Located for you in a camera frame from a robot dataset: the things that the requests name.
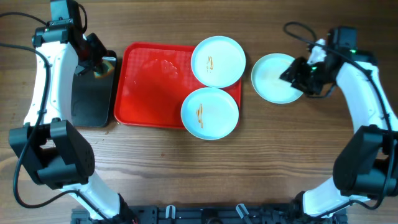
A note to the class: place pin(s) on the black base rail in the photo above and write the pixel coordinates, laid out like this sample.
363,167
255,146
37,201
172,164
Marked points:
265,214

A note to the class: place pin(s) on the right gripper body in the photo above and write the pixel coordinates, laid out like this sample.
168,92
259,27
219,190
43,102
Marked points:
312,78

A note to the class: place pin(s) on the green yellow sponge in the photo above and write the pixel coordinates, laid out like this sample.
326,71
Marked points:
104,69

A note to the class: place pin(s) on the white plate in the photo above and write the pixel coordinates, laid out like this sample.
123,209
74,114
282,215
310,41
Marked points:
265,77
218,62
209,113

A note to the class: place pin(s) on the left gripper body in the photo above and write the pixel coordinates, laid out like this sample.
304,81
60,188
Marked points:
92,55

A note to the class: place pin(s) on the black rectangular tray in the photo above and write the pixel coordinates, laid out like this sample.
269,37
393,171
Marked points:
91,100

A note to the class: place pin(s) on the red plastic tray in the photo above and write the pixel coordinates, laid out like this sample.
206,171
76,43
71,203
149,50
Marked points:
153,83

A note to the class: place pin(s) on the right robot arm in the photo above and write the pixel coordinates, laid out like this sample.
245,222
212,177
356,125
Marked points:
365,172

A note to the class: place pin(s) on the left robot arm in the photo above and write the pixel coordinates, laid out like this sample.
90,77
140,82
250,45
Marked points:
48,146

